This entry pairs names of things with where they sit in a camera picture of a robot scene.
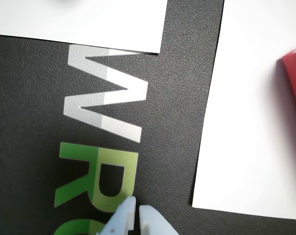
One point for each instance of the white sheet marked 1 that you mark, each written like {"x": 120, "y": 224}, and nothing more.
{"x": 89, "y": 22}

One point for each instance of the white sheet marked home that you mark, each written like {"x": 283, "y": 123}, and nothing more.
{"x": 248, "y": 134}

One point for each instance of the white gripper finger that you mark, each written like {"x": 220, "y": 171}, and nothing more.
{"x": 153, "y": 222}
{"x": 121, "y": 220}

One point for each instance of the black mat with logo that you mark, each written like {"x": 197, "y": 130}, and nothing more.
{"x": 28, "y": 98}

